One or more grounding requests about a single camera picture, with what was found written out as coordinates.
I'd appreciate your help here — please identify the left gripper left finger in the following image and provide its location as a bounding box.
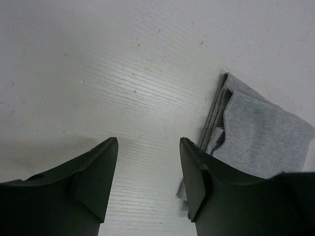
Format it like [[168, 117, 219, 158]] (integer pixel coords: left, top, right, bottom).
[[0, 137, 118, 236]]

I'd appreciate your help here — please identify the grey tank top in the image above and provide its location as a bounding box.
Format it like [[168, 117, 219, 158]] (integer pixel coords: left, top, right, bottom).
[[176, 72, 315, 212]]

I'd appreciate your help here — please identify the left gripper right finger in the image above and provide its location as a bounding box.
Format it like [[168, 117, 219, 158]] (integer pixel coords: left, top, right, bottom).
[[180, 138, 315, 236]]

